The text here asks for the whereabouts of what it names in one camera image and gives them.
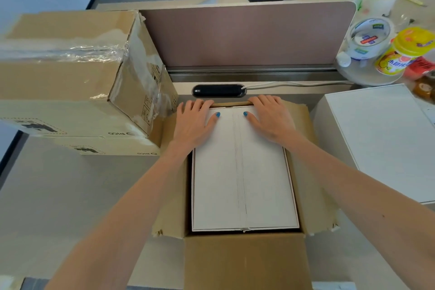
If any white desk cable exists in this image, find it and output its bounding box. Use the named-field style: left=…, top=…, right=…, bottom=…
left=241, top=81, right=354, bottom=90

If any person's left hand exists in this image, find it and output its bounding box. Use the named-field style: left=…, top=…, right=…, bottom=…
left=172, top=98, right=222, bottom=158

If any small white round cap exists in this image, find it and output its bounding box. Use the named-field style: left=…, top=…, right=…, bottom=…
left=336, top=52, right=352, bottom=68

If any mauve desk divider panel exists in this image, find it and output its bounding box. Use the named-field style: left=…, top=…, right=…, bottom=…
left=139, top=0, right=357, bottom=83

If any person's right hand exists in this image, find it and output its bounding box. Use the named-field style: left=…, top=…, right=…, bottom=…
left=243, top=95, right=300, bottom=146

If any round beige shelf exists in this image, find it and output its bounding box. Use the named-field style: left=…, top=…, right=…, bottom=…
left=334, top=55, right=408, bottom=87

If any black desk power socket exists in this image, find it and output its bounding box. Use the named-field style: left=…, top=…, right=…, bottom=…
left=192, top=84, right=247, bottom=98

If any white tape roll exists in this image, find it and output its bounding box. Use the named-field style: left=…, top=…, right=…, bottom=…
left=346, top=17, right=393, bottom=60

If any person's left forearm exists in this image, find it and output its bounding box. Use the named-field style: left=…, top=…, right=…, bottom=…
left=44, top=143, right=194, bottom=290

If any white plastic tub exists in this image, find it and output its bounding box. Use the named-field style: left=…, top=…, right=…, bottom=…
left=360, top=0, right=399, bottom=19

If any white box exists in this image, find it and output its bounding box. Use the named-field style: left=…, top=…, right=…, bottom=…
left=191, top=106, right=300, bottom=232
left=312, top=84, right=435, bottom=205

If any red label soda bottle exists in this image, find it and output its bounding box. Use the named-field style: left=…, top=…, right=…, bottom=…
left=404, top=57, right=435, bottom=80

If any person's right forearm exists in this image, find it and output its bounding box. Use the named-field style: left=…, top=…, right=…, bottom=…
left=284, top=130, right=435, bottom=290

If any yellow lid jar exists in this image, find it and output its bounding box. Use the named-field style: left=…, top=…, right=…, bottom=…
left=375, top=27, right=435, bottom=76

